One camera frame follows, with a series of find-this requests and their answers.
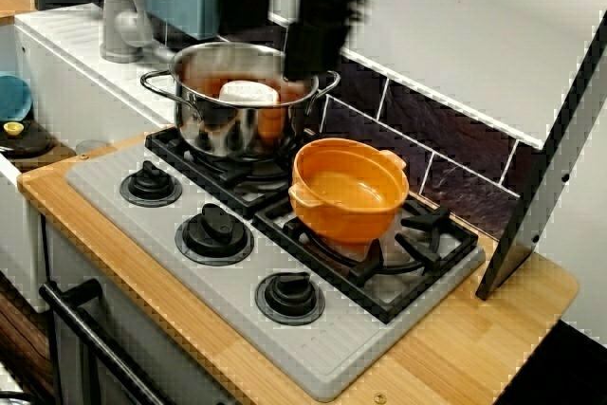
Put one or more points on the orange plastic pot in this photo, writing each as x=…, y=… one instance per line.
x=341, y=215

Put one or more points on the stainless steel pot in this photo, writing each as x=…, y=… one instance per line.
x=223, y=130

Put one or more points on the black stove knob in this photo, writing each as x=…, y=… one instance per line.
x=213, y=229
x=152, y=182
x=289, y=293

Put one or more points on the grey stove top plate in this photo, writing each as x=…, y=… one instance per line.
x=294, y=353

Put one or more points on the white round object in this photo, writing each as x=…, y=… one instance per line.
x=246, y=92

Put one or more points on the grey toy faucet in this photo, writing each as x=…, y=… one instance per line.
x=116, y=21

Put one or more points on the black burner grate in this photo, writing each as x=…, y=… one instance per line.
x=427, y=225
x=161, y=146

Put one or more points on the white sink unit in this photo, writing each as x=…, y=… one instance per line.
x=71, y=54

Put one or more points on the dark tile backsplash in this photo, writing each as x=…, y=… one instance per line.
x=450, y=153

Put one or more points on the black lid yellow knob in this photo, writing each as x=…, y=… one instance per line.
x=33, y=144

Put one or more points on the teal plate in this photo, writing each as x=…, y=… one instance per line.
x=14, y=97

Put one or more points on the dark grey side panel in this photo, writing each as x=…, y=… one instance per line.
x=536, y=196

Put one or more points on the wooden kitchen countertop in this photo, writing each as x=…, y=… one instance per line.
x=450, y=357

